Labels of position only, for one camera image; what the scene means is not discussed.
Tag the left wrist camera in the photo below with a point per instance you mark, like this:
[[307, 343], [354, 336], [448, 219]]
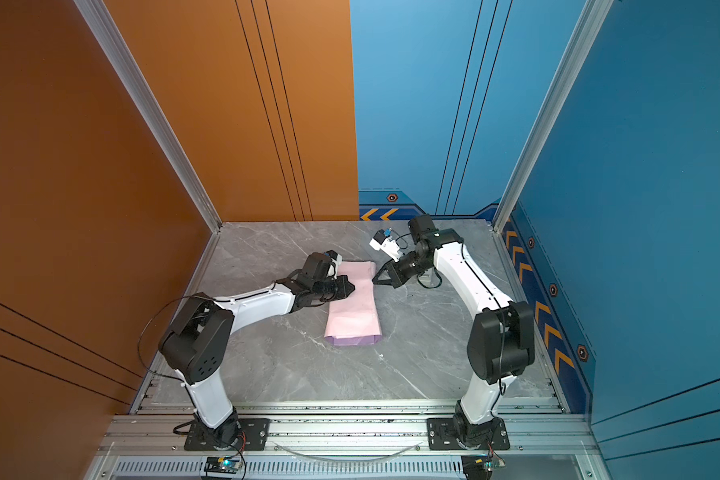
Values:
[[336, 260]]

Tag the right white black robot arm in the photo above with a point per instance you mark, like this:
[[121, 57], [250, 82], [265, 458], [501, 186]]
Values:
[[501, 344]]

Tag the purple wrapping paper sheet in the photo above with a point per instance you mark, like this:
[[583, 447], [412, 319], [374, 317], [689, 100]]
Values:
[[354, 321]]

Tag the aluminium front rail frame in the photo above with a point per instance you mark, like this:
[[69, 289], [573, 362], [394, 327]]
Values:
[[353, 440]]

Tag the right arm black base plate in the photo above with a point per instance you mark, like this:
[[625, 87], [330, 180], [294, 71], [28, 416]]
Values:
[[449, 433]]

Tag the right green circuit board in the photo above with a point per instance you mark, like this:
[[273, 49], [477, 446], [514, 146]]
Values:
[[477, 468]]

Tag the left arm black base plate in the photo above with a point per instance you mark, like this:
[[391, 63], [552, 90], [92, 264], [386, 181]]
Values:
[[246, 434]]

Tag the left aluminium corner post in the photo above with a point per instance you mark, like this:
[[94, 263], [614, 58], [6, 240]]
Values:
[[102, 25]]

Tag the green circuit board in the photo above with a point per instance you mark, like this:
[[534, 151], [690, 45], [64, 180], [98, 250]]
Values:
[[477, 468], [223, 467]]

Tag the aluminium corner post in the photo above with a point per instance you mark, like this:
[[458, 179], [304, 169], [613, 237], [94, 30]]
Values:
[[102, 25], [586, 30]]

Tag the left green circuit board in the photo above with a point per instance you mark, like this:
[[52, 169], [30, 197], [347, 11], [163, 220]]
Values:
[[223, 467]]

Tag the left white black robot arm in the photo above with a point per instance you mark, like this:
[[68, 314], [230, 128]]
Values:
[[195, 342]]

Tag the right aluminium corner post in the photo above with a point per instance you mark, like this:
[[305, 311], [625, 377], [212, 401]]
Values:
[[586, 30]]

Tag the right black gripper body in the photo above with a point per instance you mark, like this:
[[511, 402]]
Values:
[[413, 264]]

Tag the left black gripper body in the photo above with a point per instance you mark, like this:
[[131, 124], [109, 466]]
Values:
[[321, 292]]

